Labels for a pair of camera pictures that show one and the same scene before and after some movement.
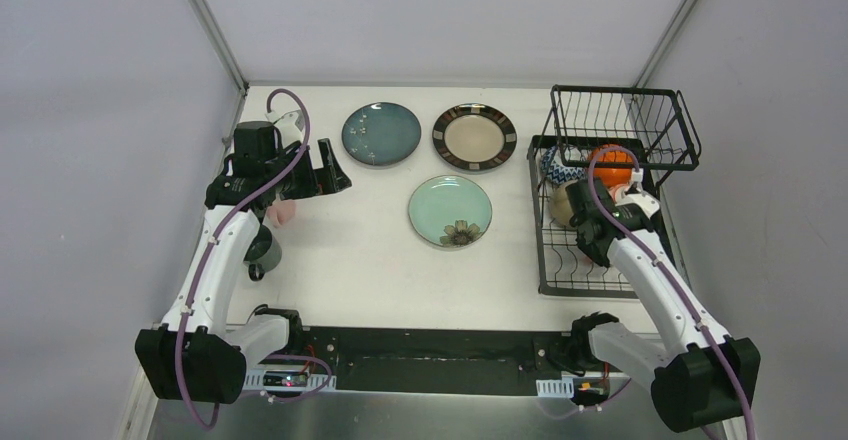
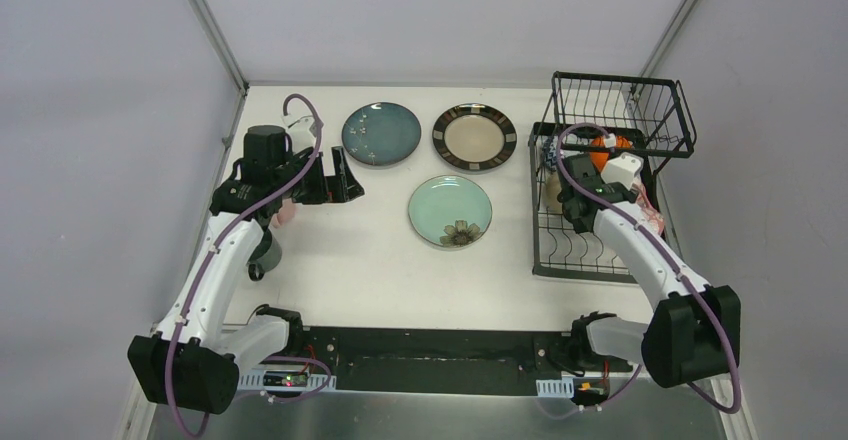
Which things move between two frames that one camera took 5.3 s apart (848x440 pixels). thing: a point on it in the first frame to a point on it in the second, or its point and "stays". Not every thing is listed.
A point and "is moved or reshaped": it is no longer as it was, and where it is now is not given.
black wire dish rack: x=597 y=179 is moved or reshaped
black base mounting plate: x=435 y=359 stays
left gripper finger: x=331 y=179 to x=347 y=189
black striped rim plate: x=475 y=137 stays
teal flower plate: x=450 y=211 stays
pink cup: x=281 y=212 stays
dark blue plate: x=381 y=134 stays
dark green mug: x=264 y=253 stays
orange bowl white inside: x=613 y=176 to x=600 y=158
